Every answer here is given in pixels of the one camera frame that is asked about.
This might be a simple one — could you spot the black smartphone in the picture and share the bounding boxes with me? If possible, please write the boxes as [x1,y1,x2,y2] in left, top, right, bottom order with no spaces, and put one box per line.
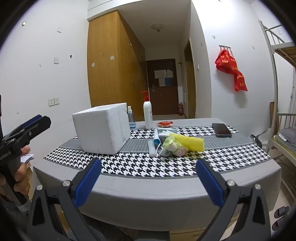
[212,123,232,138]

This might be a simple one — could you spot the houndstooth table runner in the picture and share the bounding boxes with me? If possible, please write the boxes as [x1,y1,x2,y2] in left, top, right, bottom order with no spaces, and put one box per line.
[44,125,271,179]

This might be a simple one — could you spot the white pump lotion bottle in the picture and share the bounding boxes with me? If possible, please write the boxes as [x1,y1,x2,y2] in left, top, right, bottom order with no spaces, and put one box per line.
[140,91,154,130]

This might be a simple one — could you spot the metal bunk bed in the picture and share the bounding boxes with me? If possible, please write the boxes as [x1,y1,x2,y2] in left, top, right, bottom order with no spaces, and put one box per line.
[258,20,296,160]

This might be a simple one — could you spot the dark brown door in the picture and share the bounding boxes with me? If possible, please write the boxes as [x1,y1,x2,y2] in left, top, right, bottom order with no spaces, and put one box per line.
[146,59,179,115]

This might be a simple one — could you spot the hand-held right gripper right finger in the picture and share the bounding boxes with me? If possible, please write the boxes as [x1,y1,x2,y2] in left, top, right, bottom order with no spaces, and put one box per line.
[190,159,272,241]

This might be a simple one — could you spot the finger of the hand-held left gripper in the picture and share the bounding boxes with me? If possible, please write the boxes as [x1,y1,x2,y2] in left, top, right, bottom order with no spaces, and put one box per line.
[3,114,43,140]
[7,116,52,149]

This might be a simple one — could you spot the blue face mask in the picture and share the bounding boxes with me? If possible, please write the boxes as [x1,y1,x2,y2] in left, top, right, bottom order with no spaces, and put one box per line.
[148,128,163,157]

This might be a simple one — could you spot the grey tablecloth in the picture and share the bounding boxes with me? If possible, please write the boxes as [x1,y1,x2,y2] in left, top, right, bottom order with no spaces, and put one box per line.
[32,118,284,231]

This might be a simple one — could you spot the light blue tissue packet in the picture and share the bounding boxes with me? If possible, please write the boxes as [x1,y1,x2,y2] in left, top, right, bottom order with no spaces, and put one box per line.
[157,127,178,139]

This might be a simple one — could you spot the black slipper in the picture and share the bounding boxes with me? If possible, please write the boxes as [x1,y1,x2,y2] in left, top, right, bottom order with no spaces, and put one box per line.
[273,206,290,218]
[272,219,286,231]

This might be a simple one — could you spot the white foam box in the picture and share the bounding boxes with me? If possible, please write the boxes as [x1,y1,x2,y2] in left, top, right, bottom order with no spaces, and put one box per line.
[72,103,131,155]

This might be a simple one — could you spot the grey pillow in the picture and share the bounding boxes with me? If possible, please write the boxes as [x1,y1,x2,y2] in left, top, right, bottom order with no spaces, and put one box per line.
[279,127,296,147]

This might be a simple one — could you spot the metal wall hook rack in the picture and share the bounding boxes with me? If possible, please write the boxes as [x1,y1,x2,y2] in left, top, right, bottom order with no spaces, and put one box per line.
[219,44,232,55]

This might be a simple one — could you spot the wooden wardrobe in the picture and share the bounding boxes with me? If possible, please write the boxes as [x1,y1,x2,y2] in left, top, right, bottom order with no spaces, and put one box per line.
[87,10,149,122]

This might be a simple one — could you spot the blue spray bottle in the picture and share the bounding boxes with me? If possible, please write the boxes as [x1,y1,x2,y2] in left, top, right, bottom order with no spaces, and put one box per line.
[127,106,136,129]

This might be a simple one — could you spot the brown cardboard box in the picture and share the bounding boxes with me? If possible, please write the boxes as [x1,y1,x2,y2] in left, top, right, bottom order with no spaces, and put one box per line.
[25,161,35,202]

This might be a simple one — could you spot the green floral plastic bag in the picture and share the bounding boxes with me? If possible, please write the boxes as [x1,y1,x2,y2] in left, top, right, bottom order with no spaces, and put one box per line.
[161,136,189,157]

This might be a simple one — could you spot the person's left hand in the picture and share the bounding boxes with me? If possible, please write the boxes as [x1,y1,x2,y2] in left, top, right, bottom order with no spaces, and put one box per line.
[11,146,31,195]

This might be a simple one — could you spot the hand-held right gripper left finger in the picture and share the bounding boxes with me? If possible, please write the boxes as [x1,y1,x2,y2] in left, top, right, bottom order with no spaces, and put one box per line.
[26,158,109,241]

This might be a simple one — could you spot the leaning wooden board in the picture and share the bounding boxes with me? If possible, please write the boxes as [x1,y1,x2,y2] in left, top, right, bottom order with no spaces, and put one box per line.
[269,101,275,130]

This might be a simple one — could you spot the wooden side door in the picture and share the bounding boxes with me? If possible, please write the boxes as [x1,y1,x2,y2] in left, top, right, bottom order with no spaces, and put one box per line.
[184,38,197,118]

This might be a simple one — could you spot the bed mattress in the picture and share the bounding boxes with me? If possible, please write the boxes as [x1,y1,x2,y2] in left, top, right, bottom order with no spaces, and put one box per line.
[273,136,296,161]

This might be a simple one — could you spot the red plastic bag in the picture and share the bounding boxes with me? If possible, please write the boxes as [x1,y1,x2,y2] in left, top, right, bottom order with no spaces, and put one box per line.
[232,69,248,92]
[215,49,237,73]

